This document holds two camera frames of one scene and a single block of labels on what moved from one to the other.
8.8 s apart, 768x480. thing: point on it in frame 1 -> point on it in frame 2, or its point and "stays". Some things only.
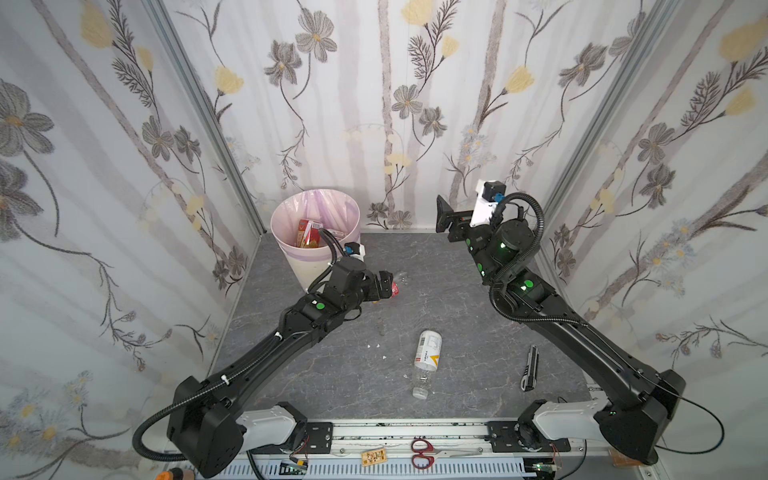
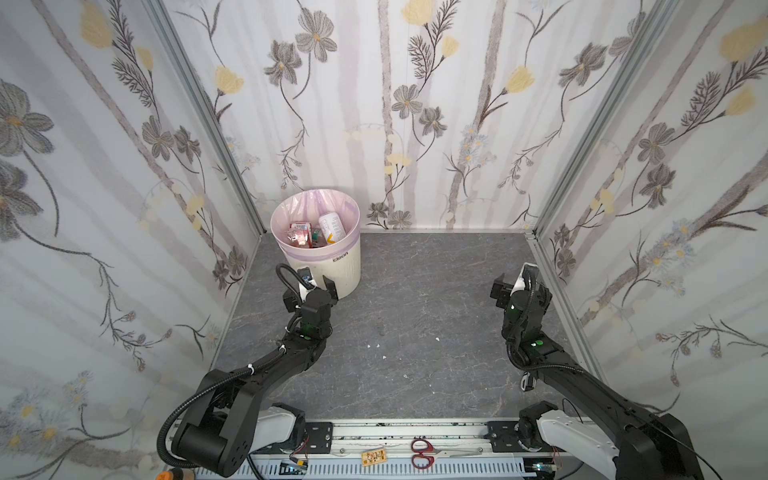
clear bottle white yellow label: (427, 359) -> (332, 228)
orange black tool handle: (175, 473) stays
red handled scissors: (424, 459) stays
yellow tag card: (374, 457) stays
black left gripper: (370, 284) -> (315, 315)
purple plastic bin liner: (336, 212) stays
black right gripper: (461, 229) -> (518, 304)
